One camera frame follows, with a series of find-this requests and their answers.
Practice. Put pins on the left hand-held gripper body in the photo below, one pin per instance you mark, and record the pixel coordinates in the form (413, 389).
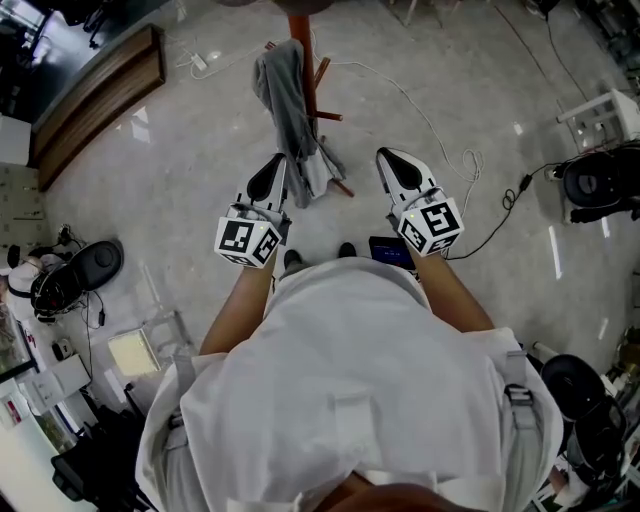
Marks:
(245, 240)

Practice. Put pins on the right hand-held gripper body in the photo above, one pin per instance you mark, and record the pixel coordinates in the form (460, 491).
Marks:
(430, 227)

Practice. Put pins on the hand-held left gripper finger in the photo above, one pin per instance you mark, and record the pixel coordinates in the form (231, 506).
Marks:
(283, 194)
(261, 202)

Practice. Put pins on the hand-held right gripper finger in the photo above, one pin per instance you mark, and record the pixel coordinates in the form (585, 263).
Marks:
(386, 180)
(427, 177)

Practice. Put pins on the brown wooden coat stand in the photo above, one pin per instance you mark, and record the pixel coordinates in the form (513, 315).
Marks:
(300, 40)

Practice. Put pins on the person's left forearm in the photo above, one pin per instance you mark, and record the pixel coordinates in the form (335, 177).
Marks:
(240, 310)

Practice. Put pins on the person's right forearm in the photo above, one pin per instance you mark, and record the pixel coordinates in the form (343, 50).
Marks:
(450, 295)

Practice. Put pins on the black screen device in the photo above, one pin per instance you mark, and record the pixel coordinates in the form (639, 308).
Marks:
(392, 252)

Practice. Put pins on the person's left black shoe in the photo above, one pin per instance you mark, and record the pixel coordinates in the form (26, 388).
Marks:
(293, 258)

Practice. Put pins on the person's black shoe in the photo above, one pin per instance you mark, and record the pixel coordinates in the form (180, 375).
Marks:
(347, 250)
(293, 258)

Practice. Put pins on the person's right black shoe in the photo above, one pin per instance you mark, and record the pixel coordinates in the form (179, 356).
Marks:
(347, 250)

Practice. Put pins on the grey hanging garment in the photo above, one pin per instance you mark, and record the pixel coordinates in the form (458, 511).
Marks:
(285, 100)

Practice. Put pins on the white power strip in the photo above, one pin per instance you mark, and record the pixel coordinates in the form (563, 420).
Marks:
(199, 61)

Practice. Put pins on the pale yellow panel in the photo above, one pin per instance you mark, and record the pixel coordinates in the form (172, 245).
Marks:
(134, 352)

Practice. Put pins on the person's white shirt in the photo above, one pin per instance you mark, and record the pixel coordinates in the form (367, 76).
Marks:
(350, 375)

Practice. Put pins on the dark wooden step platform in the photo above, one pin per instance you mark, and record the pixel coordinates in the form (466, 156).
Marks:
(100, 100)

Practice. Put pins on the white table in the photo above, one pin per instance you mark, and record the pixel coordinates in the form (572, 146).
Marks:
(625, 107)

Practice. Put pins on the small white device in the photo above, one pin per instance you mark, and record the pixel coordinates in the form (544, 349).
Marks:
(62, 349)

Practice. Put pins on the white storage box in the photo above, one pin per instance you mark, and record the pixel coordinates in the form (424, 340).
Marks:
(55, 387)

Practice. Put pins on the glass display cabinet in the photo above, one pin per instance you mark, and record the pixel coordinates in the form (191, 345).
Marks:
(15, 345)

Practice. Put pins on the black office chair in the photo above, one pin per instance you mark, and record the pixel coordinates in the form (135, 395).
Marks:
(100, 450)

